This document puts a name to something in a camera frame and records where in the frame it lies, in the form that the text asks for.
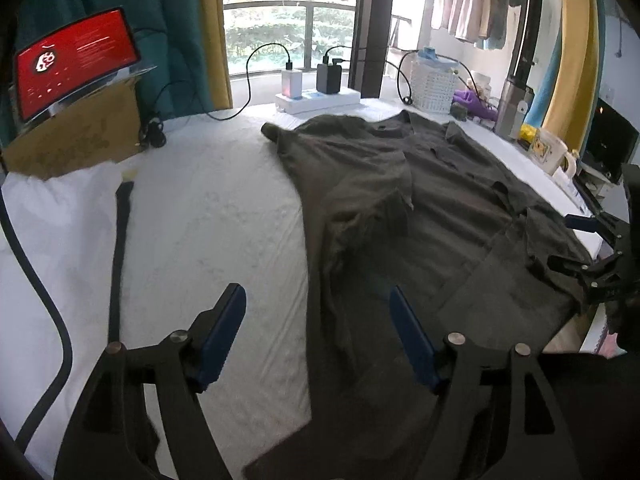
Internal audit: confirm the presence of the white power strip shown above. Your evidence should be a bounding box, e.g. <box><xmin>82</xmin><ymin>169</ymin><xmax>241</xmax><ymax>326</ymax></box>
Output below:
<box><xmin>274</xmin><ymin>87</ymin><xmax>362</xmax><ymax>115</ymax></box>

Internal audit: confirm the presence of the coiled black cable bundle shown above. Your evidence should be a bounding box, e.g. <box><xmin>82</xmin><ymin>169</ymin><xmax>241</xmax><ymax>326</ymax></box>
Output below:
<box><xmin>139</xmin><ymin>116</ymin><xmax>169</xmax><ymax>151</ymax></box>

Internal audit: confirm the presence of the white charger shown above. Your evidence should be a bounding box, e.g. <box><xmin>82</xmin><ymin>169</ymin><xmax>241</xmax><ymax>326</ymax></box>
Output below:
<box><xmin>281</xmin><ymin>62</ymin><xmax>304</xmax><ymax>100</ymax></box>

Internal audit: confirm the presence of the thin black charger cable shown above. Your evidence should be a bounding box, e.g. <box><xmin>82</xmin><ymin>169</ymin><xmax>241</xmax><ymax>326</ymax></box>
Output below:
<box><xmin>324</xmin><ymin>45</ymin><xmax>362</xmax><ymax>67</ymax></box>
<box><xmin>205</xmin><ymin>42</ymin><xmax>292</xmax><ymax>122</ymax></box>

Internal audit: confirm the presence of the brown cardboard box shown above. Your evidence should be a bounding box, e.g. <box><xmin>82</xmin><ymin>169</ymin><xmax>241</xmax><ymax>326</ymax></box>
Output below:
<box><xmin>2</xmin><ymin>72</ymin><xmax>143</xmax><ymax>181</ymax></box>

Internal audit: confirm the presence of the dark olive shirt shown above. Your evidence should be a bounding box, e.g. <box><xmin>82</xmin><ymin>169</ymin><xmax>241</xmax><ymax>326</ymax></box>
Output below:
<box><xmin>242</xmin><ymin>110</ymin><xmax>598</xmax><ymax>480</ymax></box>

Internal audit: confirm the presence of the black strap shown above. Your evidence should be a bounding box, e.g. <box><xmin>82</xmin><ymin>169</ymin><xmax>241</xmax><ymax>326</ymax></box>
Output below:
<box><xmin>106</xmin><ymin>179</ymin><xmax>137</xmax><ymax>347</ymax></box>

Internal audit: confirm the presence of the black monitor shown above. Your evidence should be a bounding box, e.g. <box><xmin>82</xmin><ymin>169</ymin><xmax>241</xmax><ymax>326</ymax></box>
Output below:
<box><xmin>582</xmin><ymin>97</ymin><xmax>640</xmax><ymax>184</ymax></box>

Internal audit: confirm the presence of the black charger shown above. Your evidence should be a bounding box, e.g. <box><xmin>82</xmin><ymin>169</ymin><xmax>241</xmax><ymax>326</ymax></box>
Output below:
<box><xmin>316</xmin><ymin>60</ymin><xmax>342</xmax><ymax>95</ymax></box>

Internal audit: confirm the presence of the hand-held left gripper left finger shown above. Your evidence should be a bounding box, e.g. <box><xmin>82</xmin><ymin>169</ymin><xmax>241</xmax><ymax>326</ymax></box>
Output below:
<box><xmin>54</xmin><ymin>282</ymin><xmax>248</xmax><ymax>480</ymax></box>

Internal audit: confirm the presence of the balcony railing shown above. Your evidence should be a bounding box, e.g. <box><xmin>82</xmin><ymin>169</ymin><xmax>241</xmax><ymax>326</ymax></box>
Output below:
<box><xmin>222</xmin><ymin>0</ymin><xmax>359</xmax><ymax>75</ymax></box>

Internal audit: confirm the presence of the black cable with plug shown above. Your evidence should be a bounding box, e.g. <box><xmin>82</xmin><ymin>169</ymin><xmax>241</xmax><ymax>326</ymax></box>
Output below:
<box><xmin>396</xmin><ymin>50</ymin><xmax>422</xmax><ymax>106</ymax></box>

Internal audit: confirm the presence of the purple cloth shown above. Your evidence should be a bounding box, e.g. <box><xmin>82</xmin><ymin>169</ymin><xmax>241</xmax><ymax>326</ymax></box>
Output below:
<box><xmin>452</xmin><ymin>87</ymin><xmax>501</xmax><ymax>123</ymax></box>

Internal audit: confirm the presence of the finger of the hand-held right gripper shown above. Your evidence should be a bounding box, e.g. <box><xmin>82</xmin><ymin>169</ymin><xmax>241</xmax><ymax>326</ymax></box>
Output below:
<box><xmin>564</xmin><ymin>211</ymin><xmax>629</xmax><ymax>252</ymax></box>
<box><xmin>547</xmin><ymin>251</ymin><xmax>624</xmax><ymax>287</ymax></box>

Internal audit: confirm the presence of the thick black cable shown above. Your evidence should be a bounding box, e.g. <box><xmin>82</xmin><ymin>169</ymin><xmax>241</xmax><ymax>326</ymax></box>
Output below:
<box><xmin>0</xmin><ymin>190</ymin><xmax>76</xmax><ymax>453</ymax></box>

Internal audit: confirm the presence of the dark window frame post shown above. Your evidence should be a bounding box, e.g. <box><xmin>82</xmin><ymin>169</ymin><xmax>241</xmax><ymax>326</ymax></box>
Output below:
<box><xmin>347</xmin><ymin>0</ymin><xmax>397</xmax><ymax>102</ymax></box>

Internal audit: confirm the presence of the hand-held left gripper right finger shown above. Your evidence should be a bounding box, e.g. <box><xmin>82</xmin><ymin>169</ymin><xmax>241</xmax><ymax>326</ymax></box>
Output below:
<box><xmin>389</xmin><ymin>285</ymin><xmax>586</xmax><ymax>480</ymax></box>

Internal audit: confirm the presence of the white printed mug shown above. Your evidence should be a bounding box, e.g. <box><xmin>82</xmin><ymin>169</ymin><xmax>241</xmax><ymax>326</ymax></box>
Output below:
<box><xmin>527</xmin><ymin>127</ymin><xmax>579</xmax><ymax>177</ymax></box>

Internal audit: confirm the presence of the yellow and blue curtain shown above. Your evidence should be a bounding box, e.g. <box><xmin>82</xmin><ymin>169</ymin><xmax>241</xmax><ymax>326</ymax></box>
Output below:
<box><xmin>527</xmin><ymin>0</ymin><xmax>610</xmax><ymax>147</ymax></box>

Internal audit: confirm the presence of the red screen tablet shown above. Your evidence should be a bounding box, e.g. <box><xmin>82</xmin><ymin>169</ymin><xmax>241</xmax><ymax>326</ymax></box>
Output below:
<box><xmin>12</xmin><ymin>6</ymin><xmax>140</xmax><ymax>122</ymax></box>

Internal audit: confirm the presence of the teal curtain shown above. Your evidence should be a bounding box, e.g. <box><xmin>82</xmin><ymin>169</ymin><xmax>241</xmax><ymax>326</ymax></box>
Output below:
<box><xmin>0</xmin><ymin>0</ymin><xmax>217</xmax><ymax>147</ymax></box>

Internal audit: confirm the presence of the row of hanging clothes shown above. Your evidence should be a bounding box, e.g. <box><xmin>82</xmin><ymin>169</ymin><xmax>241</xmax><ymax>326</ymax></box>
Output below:
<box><xmin>430</xmin><ymin>0</ymin><xmax>528</xmax><ymax>52</ymax></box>

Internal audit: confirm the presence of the blue packet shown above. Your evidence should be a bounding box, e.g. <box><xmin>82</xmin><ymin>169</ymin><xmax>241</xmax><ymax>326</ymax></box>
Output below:
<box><xmin>417</xmin><ymin>46</ymin><xmax>453</xmax><ymax>68</ymax></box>

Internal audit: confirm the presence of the white perforated plastic basket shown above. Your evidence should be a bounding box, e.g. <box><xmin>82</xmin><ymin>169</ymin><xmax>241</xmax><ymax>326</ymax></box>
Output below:
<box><xmin>410</xmin><ymin>57</ymin><xmax>461</xmax><ymax>112</ymax></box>

